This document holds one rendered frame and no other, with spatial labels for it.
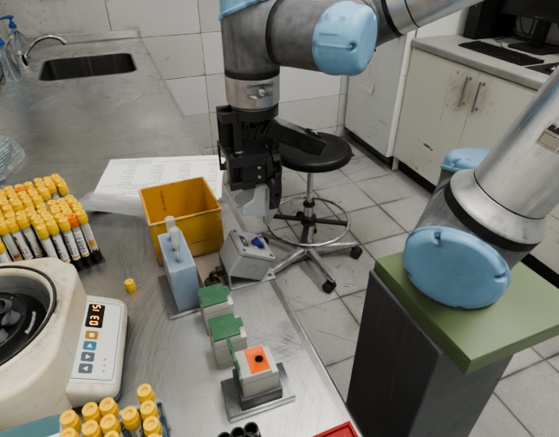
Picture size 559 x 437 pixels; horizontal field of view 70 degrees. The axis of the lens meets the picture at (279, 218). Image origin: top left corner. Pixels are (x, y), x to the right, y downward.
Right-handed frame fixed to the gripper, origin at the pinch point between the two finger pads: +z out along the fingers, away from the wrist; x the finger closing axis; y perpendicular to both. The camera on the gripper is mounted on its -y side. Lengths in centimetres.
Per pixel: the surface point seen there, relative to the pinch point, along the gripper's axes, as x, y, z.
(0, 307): 4.5, 40.8, 1.9
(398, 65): -161, -142, 28
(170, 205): -20.3, 15.0, 6.9
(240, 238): -0.9, 5.2, 3.9
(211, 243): -7.9, 9.4, 9.2
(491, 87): -93, -148, 22
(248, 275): 3.4, 5.4, 9.0
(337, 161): -72, -54, 35
